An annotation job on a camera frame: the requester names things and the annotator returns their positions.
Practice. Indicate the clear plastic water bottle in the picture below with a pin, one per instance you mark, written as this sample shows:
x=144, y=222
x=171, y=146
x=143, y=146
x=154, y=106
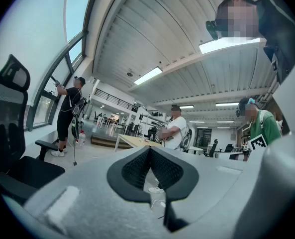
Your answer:
x=81, y=139

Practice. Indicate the dark metal framed window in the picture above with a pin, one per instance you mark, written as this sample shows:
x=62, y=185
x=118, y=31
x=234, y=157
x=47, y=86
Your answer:
x=30, y=121

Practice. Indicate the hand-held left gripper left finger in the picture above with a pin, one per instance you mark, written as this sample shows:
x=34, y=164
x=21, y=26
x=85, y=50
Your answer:
x=127, y=180

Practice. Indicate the rectangular ceiling light panel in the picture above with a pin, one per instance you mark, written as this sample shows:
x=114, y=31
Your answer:
x=186, y=106
x=229, y=45
x=148, y=75
x=226, y=104

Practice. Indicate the light wooden table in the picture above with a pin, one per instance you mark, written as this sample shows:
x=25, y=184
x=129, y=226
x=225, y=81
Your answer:
x=132, y=139

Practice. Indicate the black mesh office chair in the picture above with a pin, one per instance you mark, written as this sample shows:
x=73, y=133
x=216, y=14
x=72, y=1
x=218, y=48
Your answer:
x=228, y=148
x=212, y=147
x=8, y=103

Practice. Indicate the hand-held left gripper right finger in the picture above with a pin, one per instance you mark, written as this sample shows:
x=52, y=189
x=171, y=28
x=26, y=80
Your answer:
x=177, y=175

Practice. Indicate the round ceiling fixture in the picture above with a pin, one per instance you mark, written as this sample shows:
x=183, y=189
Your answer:
x=130, y=73

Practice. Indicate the person's black clothed body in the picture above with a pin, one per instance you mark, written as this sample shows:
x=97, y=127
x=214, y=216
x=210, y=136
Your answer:
x=279, y=34

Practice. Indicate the person's head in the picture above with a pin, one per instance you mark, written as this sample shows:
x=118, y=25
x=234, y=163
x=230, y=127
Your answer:
x=236, y=19

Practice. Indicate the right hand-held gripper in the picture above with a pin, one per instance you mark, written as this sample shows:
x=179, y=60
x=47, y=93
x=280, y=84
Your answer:
x=258, y=143

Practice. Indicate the black head-mounted camera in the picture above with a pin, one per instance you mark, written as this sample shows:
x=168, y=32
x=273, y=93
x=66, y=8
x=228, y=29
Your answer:
x=212, y=29

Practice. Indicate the low dark wooden platform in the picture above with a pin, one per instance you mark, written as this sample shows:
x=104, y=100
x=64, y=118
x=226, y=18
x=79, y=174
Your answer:
x=102, y=141

